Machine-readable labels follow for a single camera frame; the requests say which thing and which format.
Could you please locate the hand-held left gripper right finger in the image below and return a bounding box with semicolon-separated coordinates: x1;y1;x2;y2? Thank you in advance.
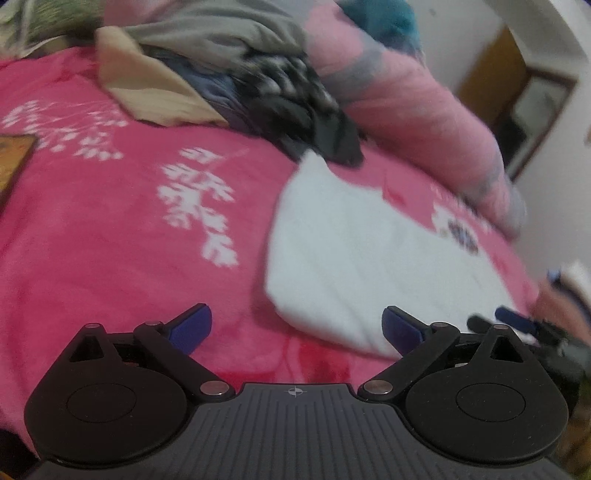
358;305;533;402

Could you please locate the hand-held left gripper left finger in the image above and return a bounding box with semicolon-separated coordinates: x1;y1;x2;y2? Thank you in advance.
69;303;234;400

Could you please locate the white sweatshirt with bear outline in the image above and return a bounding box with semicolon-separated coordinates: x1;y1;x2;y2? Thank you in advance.
263;150;541;359

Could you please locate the pink floral blanket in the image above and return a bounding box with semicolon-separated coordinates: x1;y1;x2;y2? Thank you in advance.
0;46;546;445

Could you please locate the pink and grey quilt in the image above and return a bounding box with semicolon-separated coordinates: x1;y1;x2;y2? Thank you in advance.
104;0;528;239

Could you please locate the blue garment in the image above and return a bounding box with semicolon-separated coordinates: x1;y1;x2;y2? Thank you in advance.
156;50;251;131

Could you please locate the smartphone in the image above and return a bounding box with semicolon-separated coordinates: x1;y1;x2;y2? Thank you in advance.
0;133;40;214

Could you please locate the beige cloth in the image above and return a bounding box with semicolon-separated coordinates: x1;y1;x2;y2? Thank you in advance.
93;25;230;128

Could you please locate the wooden door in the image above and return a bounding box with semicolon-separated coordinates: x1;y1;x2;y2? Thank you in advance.
456;25;530;126

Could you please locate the black and white plaid shirt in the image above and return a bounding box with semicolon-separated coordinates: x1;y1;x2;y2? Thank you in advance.
235;50;343;121

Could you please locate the teal patterned pillow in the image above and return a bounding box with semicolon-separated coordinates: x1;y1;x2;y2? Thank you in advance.
336;0;422;50

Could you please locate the green patterned pillow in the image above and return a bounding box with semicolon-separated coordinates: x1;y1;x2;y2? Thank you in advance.
0;0;105;52

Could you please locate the dark wooden door frame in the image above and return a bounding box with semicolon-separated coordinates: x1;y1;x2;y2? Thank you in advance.
488;64;581;182

